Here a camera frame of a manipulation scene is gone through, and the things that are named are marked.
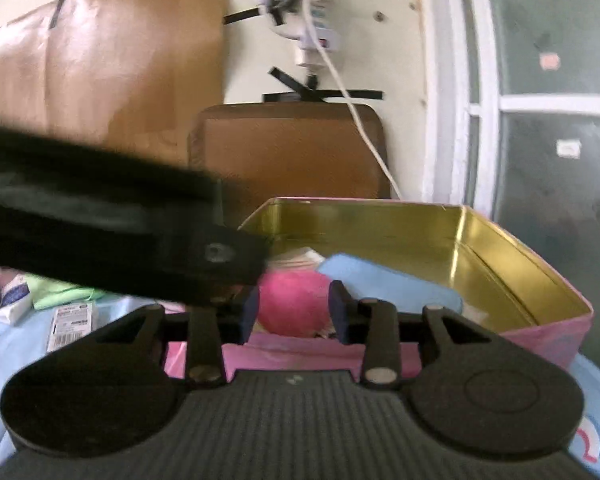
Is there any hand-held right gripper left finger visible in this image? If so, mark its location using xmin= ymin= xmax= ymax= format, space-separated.
xmin=95 ymin=285 xmax=261 ymax=388

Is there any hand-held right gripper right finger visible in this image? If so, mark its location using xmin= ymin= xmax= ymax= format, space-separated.
xmin=328 ymin=280 xmax=501 ymax=387

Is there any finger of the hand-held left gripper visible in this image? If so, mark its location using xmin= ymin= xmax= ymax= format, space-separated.
xmin=0 ymin=124 xmax=272 ymax=307

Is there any pink fuzzy ball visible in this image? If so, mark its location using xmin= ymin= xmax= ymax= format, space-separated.
xmin=257 ymin=270 xmax=333 ymax=338

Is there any green cloth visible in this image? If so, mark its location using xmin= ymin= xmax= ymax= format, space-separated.
xmin=32 ymin=275 xmax=112 ymax=311

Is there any white tissue packet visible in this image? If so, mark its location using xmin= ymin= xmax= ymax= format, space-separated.
xmin=0 ymin=274 xmax=33 ymax=325

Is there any pink tin box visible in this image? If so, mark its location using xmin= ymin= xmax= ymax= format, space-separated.
xmin=165 ymin=197 xmax=593 ymax=381

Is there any light blue cloth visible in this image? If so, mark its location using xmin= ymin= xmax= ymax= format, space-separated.
xmin=316 ymin=254 xmax=463 ymax=318

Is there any barcode label packet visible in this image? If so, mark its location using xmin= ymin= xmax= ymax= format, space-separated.
xmin=46 ymin=302 xmax=95 ymax=353

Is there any brown woven mat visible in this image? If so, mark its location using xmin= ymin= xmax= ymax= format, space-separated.
xmin=189 ymin=102 xmax=393 ymax=226

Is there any blue printed bedsheet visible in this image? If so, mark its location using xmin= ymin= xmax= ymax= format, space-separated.
xmin=0 ymin=265 xmax=600 ymax=480

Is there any cluster of black tape strips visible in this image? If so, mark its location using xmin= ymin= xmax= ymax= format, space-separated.
xmin=210 ymin=0 xmax=385 ymax=106

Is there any black tape piece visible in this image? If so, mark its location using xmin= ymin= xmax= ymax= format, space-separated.
xmin=49 ymin=0 xmax=75 ymax=30

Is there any white framed glass door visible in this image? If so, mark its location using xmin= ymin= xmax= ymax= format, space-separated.
xmin=415 ymin=0 xmax=600 ymax=396

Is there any white power strip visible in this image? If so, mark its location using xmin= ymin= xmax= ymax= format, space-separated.
xmin=275 ymin=0 xmax=343 ymax=68

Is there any wood pattern wall sheet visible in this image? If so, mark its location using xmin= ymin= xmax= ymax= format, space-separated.
xmin=0 ymin=0 xmax=231 ymax=163

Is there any white power cable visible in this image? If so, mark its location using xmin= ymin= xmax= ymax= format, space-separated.
xmin=302 ymin=0 xmax=403 ymax=201

